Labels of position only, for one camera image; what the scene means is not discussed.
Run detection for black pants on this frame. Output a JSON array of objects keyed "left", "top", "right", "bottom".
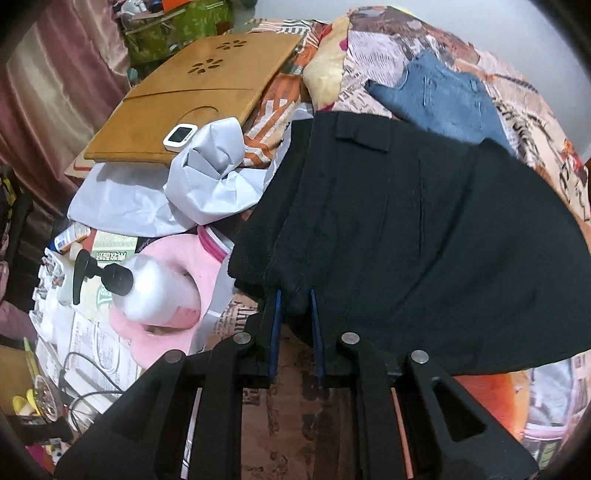
[{"left": 228, "top": 112, "right": 590, "bottom": 375}]

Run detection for printed newspaper-pattern blanket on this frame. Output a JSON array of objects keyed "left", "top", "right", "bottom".
[{"left": 184, "top": 5, "right": 591, "bottom": 480}]

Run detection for pink white plush toy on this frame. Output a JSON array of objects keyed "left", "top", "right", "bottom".
[{"left": 109, "top": 226, "right": 233, "bottom": 369}]

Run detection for white crumpled cloth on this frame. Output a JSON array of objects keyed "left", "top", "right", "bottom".
[{"left": 67, "top": 118, "right": 290, "bottom": 238}]

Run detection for white pump bottle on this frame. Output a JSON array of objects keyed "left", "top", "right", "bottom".
[{"left": 72, "top": 249, "right": 134, "bottom": 305}]

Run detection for small white digital clock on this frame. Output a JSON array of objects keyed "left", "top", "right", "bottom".
[{"left": 162, "top": 123, "right": 198, "bottom": 152}]

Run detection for wooden lap desk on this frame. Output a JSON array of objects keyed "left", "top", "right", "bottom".
[{"left": 83, "top": 32, "right": 301, "bottom": 165}]

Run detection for folded blue jeans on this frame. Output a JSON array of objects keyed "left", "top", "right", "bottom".
[{"left": 363, "top": 50, "right": 512, "bottom": 151}]

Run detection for green camouflage bag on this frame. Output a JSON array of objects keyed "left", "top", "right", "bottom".
[{"left": 123, "top": 1, "right": 233, "bottom": 66}]

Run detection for striped pink curtain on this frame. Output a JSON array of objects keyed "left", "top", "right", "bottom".
[{"left": 1, "top": 1, "right": 129, "bottom": 212}]

